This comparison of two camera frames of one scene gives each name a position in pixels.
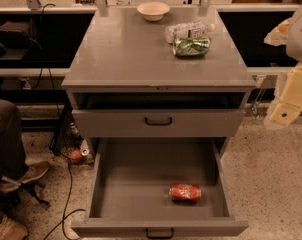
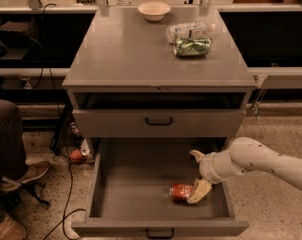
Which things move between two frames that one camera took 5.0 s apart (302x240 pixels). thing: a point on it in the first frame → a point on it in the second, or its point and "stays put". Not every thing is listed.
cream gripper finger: (278, 35) → (198, 155)
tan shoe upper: (31, 171) stays put
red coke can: (185, 193) stays put
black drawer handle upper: (158, 123) stays put
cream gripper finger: (293, 96) → (201, 189)
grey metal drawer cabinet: (125, 82) stays put
